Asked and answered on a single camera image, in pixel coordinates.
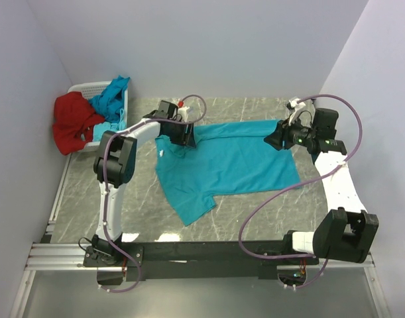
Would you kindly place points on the white laundry basket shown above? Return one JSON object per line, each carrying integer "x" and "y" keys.
{"x": 89, "y": 90}

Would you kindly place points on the black mounting beam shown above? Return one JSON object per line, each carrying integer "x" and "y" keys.
{"x": 179, "y": 260}

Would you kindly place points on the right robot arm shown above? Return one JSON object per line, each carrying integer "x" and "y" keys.
{"x": 347, "y": 231}

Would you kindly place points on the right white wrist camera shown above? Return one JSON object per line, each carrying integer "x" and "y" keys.
{"x": 295, "y": 107}

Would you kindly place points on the teal t shirt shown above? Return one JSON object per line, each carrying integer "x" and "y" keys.
{"x": 110, "y": 105}
{"x": 229, "y": 159}

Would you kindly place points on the aluminium rail frame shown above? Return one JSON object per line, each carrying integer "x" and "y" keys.
{"x": 55, "y": 283}

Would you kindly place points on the red t shirt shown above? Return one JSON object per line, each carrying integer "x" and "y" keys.
{"x": 74, "y": 120}

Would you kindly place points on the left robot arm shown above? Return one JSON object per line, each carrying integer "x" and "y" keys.
{"x": 114, "y": 167}

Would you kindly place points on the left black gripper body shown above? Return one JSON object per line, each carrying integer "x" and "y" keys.
{"x": 177, "y": 133}

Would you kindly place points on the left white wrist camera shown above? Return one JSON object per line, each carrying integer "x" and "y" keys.
{"x": 183, "y": 112}

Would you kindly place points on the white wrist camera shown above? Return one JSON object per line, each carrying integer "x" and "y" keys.
{"x": 183, "y": 112}
{"x": 295, "y": 107}

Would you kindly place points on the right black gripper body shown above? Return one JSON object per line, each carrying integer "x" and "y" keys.
{"x": 295, "y": 134}

